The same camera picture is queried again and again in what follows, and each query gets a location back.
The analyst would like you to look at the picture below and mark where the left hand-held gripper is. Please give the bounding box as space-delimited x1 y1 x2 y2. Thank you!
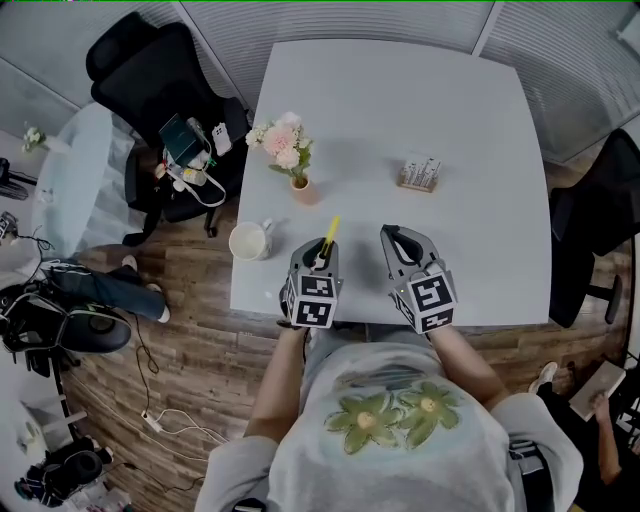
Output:
281 237 345 330

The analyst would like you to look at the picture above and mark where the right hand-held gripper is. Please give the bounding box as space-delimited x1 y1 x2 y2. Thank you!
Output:
378 223 459 335

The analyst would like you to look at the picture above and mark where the yellow pen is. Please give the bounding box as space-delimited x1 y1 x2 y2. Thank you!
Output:
319 215 342 266

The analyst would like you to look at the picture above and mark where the person's right forearm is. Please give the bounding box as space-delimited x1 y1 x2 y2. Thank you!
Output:
429 324 511 414

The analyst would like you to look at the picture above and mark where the person's left forearm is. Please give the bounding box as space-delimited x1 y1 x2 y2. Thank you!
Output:
243 324 311 444

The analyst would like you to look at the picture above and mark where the white mug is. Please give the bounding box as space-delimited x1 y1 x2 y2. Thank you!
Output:
228 217 275 262

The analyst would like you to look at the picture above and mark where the wooden card holder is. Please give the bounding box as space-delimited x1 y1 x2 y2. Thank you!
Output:
397 155 444 194

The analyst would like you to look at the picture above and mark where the pink vase with flowers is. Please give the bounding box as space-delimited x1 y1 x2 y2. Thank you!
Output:
244 111 321 206

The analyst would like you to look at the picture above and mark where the white phone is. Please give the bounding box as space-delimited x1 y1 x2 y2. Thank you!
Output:
211 122 234 156

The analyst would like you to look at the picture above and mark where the dark green box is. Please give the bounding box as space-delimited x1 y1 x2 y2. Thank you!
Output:
158 113 204 166

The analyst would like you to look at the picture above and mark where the black office chair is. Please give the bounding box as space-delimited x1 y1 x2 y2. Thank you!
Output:
84 12 251 246
547 128 640 329

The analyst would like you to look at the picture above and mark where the person's flower print shirt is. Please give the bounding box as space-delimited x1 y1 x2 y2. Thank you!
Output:
193 327 586 512

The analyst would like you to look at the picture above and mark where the grey notebook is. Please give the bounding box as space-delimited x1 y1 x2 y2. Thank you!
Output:
568 359 627 421

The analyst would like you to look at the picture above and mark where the person's waist pouch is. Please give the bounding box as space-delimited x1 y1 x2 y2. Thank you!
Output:
507 439 546 476

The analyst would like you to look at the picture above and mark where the black stool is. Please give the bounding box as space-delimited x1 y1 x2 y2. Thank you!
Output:
0 282 134 356

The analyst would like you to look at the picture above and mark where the small white flower vase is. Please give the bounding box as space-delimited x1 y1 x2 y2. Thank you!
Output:
20 122 49 154

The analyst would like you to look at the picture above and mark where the black bag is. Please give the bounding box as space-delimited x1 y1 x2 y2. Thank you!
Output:
14 439 114 506

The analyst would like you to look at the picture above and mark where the white strap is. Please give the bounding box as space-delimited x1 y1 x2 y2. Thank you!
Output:
167 134 227 209

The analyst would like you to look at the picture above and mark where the black cable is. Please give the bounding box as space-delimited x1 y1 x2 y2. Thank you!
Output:
132 314 161 416

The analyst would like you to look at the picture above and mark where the white cable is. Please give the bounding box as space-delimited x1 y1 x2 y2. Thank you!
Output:
154 407 231 461

